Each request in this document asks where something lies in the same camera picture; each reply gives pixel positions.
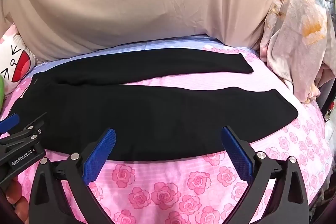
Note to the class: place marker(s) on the person's left hand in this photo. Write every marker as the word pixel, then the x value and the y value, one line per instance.
pixel 15 195

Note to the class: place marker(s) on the pink rose bed sheet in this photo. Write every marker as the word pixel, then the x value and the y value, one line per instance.
pixel 162 187

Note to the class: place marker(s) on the pale floral blanket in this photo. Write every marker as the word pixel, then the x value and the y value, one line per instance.
pixel 288 43

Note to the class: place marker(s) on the black pants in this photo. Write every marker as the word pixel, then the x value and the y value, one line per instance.
pixel 131 121

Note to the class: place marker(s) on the green plush toy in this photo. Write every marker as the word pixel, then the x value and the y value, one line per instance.
pixel 2 90

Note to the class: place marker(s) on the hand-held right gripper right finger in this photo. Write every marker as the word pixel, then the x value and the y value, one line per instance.
pixel 236 150

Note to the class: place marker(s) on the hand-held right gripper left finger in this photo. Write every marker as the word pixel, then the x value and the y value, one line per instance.
pixel 101 153

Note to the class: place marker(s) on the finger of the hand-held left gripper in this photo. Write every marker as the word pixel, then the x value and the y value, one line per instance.
pixel 9 120
pixel 31 128

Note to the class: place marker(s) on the white cushion with red print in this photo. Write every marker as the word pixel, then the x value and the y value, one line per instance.
pixel 13 56

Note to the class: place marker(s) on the large beige cloth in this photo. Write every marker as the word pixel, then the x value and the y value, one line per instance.
pixel 131 3

